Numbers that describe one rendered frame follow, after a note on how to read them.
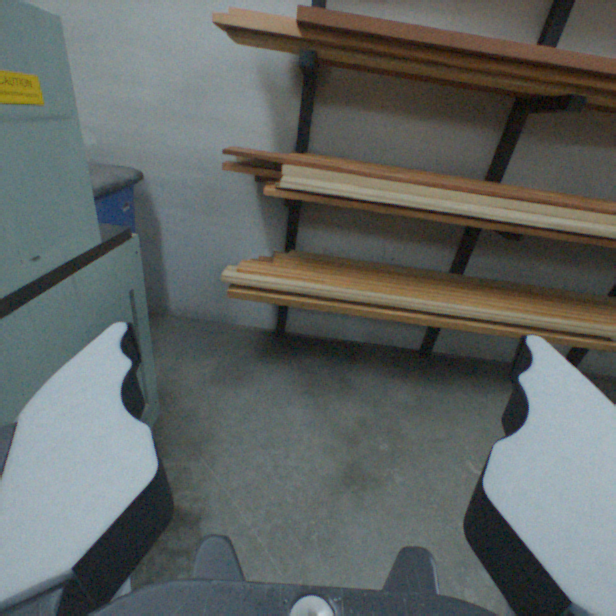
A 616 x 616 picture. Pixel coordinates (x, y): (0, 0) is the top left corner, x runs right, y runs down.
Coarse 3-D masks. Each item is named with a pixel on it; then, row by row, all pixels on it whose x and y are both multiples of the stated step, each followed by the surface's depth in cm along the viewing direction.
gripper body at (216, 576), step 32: (224, 544) 5; (192, 576) 5; (224, 576) 5; (416, 576) 5; (128, 608) 4; (160, 608) 4; (192, 608) 4; (224, 608) 4; (256, 608) 4; (288, 608) 4; (320, 608) 4; (352, 608) 4; (384, 608) 4; (416, 608) 4; (448, 608) 4; (480, 608) 4
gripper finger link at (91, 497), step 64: (64, 384) 8; (128, 384) 9; (64, 448) 7; (128, 448) 7; (0, 512) 6; (64, 512) 6; (128, 512) 6; (0, 576) 5; (64, 576) 5; (128, 576) 6
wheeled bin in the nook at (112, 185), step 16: (96, 176) 139; (112, 176) 146; (128, 176) 155; (96, 192) 130; (112, 192) 145; (128, 192) 164; (96, 208) 139; (112, 208) 152; (128, 208) 167; (128, 224) 170
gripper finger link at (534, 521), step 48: (528, 336) 10; (528, 384) 8; (576, 384) 8; (528, 432) 7; (576, 432) 7; (480, 480) 6; (528, 480) 6; (576, 480) 6; (480, 528) 6; (528, 528) 5; (576, 528) 5; (528, 576) 5; (576, 576) 5
